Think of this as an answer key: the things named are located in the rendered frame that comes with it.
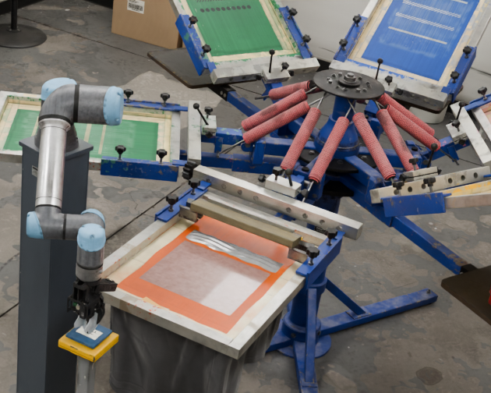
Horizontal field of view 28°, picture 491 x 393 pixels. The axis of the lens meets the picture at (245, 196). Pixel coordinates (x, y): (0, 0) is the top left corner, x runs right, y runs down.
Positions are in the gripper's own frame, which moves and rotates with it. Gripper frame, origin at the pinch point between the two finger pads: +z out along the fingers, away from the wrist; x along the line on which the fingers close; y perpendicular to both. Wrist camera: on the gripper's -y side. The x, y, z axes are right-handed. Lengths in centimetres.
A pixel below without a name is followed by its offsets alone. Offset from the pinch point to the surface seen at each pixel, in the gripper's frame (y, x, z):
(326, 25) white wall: -490, -120, 59
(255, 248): -76, 17, 3
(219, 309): -35.7, 24.8, 2.8
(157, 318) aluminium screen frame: -17.2, 13.1, 0.5
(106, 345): 0.0, 6.2, 3.1
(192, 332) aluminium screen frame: -17.2, 25.1, 0.3
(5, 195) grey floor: -181, -177, 98
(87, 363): 2.0, 1.4, 11.1
